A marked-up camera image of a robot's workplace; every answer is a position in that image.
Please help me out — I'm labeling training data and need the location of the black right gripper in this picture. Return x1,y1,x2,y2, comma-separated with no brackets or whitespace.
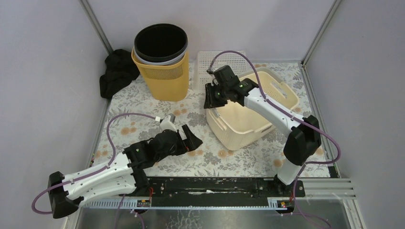
203,83,228,109

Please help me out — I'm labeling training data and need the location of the large cream plastic basket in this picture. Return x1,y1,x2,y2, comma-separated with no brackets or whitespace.
205,67,299,150

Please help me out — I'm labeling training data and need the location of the white mesh plastic basket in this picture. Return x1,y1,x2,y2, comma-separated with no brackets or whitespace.
190,51,249,91

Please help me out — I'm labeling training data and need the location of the yellow plastic waste bin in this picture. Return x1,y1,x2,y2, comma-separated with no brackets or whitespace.
131,50,189,102

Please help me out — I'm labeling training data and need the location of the black bucket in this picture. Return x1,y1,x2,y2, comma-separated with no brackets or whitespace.
133,23,188,66

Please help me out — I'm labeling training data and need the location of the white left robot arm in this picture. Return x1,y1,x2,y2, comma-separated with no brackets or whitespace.
48,125,203,219

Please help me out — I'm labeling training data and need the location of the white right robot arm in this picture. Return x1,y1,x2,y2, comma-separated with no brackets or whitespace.
203,65,321,197

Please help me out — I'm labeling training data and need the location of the floral patterned table mat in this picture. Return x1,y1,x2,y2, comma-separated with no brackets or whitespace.
95,62,331,178

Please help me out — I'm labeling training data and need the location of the black crumpled cloth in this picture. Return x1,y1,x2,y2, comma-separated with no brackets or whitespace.
99,49,140,99

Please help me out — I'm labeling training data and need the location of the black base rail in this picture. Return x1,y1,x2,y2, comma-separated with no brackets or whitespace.
129,177,306,203

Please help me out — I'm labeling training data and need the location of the grey slotted cable duct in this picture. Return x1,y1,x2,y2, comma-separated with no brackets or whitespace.
83,198,289,211

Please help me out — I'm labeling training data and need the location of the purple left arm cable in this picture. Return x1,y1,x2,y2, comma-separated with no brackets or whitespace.
32,113,160,216

